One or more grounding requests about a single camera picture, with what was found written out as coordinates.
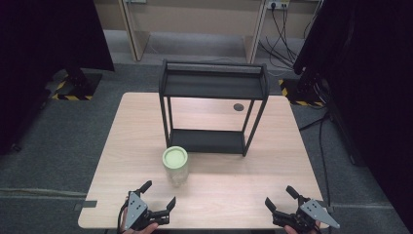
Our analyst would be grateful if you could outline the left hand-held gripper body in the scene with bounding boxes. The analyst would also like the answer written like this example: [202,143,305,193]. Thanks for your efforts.
[124,191,170,232]

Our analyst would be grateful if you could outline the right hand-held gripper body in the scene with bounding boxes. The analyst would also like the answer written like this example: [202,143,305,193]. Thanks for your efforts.
[272,194,341,234]

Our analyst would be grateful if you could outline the person's left hand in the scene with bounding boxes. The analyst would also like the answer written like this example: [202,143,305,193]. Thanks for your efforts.
[120,214,160,234]

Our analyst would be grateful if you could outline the person's right hand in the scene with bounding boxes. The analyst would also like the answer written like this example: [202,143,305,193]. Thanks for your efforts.
[282,220,321,234]

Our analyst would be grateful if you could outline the clear jar with green lid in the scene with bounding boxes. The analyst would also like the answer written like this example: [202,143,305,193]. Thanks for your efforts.
[162,145,190,188]

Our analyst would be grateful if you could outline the grey floor tape strip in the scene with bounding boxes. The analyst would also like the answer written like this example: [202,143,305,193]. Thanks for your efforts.
[73,200,98,213]

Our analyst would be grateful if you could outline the black stand base striped tape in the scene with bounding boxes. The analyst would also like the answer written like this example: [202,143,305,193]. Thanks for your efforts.
[278,75,326,108]
[51,67,103,101]

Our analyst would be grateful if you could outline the black two-tier metal rack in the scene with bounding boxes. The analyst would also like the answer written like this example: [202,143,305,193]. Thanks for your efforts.
[158,58,271,158]

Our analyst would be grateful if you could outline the black curtain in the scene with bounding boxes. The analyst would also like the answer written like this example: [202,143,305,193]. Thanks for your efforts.
[0,0,115,156]
[292,0,413,232]

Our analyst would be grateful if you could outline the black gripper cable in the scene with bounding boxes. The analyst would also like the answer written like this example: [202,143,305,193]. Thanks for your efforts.
[116,196,131,234]

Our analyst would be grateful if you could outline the black floor cable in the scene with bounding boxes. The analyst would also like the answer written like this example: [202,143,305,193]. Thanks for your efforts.
[298,110,333,210]

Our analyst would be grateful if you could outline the bundle of black cables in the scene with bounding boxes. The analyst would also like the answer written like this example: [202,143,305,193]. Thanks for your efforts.
[257,5,322,70]

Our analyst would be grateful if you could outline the beige wooden desk frame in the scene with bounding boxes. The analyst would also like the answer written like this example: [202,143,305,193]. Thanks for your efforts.
[93,0,323,64]

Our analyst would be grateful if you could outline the white wall power outlet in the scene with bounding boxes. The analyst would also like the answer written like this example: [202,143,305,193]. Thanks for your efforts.
[266,0,290,11]

